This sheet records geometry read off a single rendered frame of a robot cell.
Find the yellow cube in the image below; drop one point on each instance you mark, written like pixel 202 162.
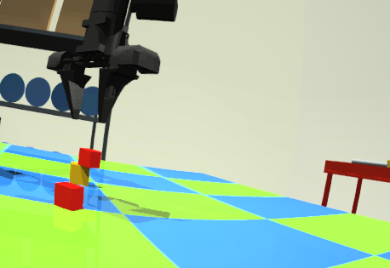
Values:
pixel 79 175

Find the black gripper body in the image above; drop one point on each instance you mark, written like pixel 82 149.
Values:
pixel 101 42

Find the red cube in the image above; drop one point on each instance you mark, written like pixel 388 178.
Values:
pixel 89 158
pixel 68 196

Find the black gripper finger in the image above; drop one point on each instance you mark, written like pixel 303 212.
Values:
pixel 74 85
pixel 111 84

